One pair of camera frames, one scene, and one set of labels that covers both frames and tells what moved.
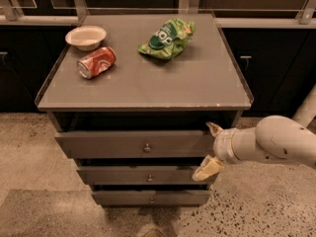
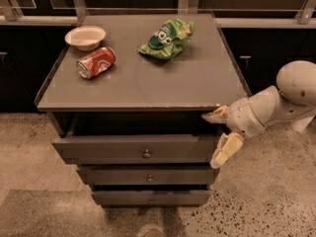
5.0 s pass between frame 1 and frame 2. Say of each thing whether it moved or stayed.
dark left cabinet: stayed
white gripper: moved
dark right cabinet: stayed
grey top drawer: moved
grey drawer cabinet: stayed
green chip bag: stayed
